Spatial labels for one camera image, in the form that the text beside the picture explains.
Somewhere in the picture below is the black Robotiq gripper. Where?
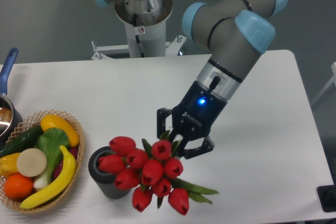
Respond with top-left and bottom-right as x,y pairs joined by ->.
156,81 -> 227,159

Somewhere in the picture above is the red tulip bouquet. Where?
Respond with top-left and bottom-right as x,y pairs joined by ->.
94,132 -> 218,215

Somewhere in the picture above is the dark grey ribbed vase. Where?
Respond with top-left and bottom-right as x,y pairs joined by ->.
88,146 -> 131,199

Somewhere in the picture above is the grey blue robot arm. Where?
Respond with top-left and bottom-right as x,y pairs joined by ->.
95,0 -> 288,159

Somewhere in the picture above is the dark red vegetable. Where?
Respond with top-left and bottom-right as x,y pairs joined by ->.
53,146 -> 79,180

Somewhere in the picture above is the yellow banana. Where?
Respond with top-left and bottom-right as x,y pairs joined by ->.
19,145 -> 76,210

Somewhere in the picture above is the green bok choy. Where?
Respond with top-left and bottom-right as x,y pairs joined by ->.
34,127 -> 69,191

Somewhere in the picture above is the yellow squash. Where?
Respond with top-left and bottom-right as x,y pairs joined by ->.
40,114 -> 79,147

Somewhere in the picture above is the black device at table edge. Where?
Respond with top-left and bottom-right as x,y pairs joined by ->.
317,185 -> 335,212

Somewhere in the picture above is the beige round disc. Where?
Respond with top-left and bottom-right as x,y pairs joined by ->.
16,148 -> 47,177

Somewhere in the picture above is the green cucumber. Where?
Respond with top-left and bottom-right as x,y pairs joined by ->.
1,125 -> 43,157

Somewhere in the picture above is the orange fruit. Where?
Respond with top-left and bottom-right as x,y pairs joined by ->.
4,174 -> 33,199

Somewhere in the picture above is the yellow bell pepper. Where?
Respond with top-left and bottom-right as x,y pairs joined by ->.
0,153 -> 20,177

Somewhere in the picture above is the woven wicker basket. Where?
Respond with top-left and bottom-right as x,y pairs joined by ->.
1,110 -> 85,214

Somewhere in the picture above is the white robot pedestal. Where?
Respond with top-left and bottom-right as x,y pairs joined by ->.
91,0 -> 186,60

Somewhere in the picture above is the white frame at right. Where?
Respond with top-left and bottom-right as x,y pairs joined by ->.
311,62 -> 335,110

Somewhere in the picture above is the blue handled saucepan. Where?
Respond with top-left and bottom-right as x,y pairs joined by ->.
1,48 -> 23,149

